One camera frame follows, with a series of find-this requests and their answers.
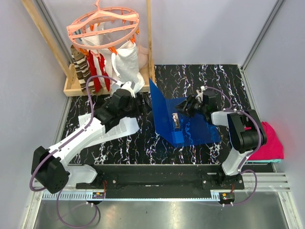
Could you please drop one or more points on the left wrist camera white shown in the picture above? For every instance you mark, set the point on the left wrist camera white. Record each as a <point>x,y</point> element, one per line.
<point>128,86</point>

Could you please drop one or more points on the black marble pattern mat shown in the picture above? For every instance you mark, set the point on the black marble pattern mat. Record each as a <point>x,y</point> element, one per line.
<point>148,147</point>

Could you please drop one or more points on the pink folded t-shirt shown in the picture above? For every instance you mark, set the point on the pink folded t-shirt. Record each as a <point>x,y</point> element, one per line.
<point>273,149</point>

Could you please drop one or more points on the pink round clip hanger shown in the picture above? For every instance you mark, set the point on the pink round clip hanger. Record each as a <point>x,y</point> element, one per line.
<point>104,29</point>

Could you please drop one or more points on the white hanging towel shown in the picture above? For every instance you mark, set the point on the white hanging towel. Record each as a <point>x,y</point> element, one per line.
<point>125,65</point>

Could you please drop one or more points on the red white striped sock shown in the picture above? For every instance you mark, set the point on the red white striped sock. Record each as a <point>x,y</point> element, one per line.
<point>97,67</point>

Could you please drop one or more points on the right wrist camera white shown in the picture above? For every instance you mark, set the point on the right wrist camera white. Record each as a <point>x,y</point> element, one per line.
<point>200,91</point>

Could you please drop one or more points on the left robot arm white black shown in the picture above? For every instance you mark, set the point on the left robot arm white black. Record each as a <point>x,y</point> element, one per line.
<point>50,166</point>

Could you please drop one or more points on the brown striped sock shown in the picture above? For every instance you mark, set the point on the brown striped sock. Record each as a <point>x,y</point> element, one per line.
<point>81,67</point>

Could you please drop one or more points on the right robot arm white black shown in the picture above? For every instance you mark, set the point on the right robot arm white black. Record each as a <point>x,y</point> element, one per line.
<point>246,132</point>

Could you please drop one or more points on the white printed paper files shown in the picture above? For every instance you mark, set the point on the white printed paper files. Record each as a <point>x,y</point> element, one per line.
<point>127,126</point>

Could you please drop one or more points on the teal folded garment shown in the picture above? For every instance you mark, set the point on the teal folded garment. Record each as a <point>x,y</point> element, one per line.
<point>264,161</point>

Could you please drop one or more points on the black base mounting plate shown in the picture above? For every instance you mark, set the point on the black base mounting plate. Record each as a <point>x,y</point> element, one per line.
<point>197,179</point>

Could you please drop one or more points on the blue plastic folder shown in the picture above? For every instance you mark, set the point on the blue plastic folder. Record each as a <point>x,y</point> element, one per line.
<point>176,128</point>

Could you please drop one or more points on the pale pink hanging cloth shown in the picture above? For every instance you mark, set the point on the pale pink hanging cloth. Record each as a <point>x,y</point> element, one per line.
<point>142,54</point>

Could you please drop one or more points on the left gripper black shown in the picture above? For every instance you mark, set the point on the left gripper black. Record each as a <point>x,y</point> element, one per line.
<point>143,109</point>

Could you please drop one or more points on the wooden rack frame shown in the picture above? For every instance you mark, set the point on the wooden rack frame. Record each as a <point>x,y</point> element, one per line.
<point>41,17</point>

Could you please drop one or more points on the white cloth behind hanger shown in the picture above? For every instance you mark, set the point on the white cloth behind hanger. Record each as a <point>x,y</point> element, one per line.
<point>95,40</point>

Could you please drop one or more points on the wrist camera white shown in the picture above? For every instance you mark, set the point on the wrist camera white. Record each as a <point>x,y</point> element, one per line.
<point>128,86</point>
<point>200,91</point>

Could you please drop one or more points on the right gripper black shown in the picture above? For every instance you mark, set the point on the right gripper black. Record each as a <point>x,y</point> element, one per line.
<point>182,106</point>

